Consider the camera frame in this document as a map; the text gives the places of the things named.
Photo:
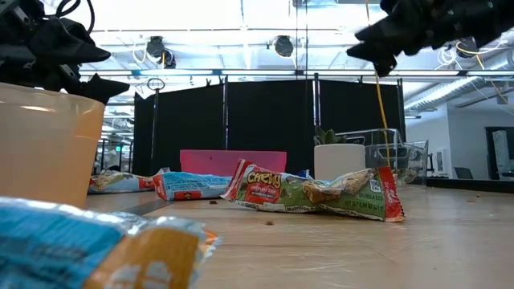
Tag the pink translucent plastic bin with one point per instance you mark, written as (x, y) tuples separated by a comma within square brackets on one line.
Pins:
[(225, 160)]

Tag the blue orange-ended granola bar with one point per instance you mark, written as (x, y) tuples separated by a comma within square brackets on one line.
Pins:
[(60, 249)]

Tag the blue dark-ended granola bar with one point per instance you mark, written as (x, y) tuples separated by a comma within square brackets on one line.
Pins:
[(305, 174)]

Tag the clear plastic bin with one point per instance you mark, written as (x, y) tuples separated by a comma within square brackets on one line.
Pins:
[(413, 156)]

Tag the black aluminium rig frame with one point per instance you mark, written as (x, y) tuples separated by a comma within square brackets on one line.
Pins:
[(470, 185)]

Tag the small plant in white pot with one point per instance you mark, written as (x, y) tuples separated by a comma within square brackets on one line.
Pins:
[(339, 160)]

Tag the black ceiling spotlight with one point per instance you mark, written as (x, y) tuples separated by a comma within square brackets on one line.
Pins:
[(156, 47), (467, 50), (284, 46)]

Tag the white wall box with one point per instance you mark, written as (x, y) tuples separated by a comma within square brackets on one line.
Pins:
[(441, 160)]

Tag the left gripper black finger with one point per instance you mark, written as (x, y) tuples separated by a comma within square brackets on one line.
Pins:
[(72, 44), (104, 88)]

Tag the grey tape rectangle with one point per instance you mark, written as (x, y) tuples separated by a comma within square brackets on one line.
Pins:
[(150, 206)]

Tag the light blue granola bar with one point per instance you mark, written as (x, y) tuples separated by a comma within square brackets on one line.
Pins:
[(165, 172)]

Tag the blue red-ended granola bar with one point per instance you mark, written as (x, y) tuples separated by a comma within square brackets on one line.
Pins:
[(188, 185)]

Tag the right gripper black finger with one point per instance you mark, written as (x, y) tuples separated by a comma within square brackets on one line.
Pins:
[(397, 30), (381, 54)]

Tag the orange translucent plastic bin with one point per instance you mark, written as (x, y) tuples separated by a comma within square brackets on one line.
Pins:
[(48, 144)]

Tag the distant dark chair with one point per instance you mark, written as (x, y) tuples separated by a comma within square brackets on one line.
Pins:
[(463, 173)]

